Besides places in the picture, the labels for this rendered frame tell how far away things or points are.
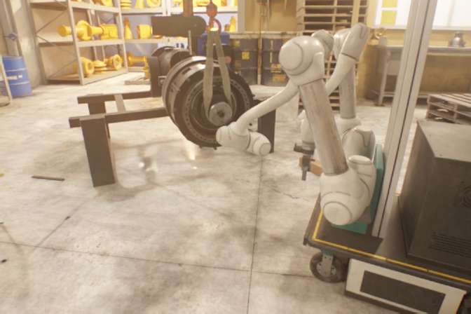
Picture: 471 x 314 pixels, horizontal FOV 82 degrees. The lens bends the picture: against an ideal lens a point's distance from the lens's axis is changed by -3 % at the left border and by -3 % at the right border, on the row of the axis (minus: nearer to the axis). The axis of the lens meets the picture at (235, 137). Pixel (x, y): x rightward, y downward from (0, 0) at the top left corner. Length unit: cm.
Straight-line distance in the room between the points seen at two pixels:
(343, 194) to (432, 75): 606
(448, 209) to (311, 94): 75
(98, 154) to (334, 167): 206
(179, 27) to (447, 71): 540
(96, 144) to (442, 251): 245
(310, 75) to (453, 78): 631
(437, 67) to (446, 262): 577
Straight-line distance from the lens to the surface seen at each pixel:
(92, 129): 261
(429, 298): 164
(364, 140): 178
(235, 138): 139
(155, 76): 294
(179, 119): 171
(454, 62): 723
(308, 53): 105
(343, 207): 113
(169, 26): 433
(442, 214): 147
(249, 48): 482
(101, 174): 276
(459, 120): 460
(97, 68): 947
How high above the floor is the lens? 129
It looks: 21 degrees down
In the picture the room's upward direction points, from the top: straight up
